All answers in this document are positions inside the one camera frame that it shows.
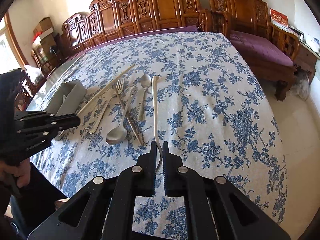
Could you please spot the white plastic spoon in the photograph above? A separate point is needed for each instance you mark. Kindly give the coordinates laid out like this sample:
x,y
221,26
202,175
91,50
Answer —
x,y
155,120

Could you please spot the red calendar card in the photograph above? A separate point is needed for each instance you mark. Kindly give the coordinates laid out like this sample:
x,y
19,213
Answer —
x,y
279,19

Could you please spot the plastic bag under table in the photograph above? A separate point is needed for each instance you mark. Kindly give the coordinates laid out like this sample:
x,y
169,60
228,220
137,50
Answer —
x,y
301,87

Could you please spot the wooden side table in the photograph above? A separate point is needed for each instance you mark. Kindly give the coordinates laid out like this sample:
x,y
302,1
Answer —
x,y
306,60

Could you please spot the wooden chair with bags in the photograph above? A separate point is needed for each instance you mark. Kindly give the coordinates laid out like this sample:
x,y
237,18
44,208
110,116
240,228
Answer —
x,y
33,78

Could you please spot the white device on side table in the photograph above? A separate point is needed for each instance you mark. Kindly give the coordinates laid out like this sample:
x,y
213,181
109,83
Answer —
x,y
307,39

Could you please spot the carved wooden armchair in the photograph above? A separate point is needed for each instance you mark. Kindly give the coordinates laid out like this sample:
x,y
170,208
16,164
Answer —
x,y
252,17

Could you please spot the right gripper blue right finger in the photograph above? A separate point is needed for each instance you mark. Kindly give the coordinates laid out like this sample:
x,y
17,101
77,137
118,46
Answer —
x,y
166,168

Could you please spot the carved wooden sofa bench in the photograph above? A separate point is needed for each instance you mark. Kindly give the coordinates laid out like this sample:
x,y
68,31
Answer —
x,y
108,20

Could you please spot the grey metal rectangular tray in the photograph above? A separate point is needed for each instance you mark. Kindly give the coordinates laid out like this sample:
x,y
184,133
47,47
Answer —
x,y
67,98

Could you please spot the steel fork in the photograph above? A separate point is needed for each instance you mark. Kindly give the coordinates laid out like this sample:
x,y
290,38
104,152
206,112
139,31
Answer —
x,y
119,89

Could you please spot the person's left hand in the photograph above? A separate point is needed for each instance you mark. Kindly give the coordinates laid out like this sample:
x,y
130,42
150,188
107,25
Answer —
x,y
21,172

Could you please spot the blue floral tablecloth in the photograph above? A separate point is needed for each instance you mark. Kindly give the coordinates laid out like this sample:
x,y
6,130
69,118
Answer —
x,y
227,170

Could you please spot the stacked cardboard boxes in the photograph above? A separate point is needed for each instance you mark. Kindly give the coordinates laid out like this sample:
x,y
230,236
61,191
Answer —
x,y
43,38

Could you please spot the purple armchair cushion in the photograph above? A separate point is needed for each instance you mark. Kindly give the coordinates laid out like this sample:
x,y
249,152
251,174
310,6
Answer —
x,y
258,47

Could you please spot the steel spoon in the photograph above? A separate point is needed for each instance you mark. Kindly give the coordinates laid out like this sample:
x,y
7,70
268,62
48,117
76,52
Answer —
x,y
118,134
145,83

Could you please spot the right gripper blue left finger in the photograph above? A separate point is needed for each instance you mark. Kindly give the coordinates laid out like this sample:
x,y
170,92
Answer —
x,y
152,160

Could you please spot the white plastic fork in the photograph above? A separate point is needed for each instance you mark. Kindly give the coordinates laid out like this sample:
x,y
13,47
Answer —
x,y
97,122

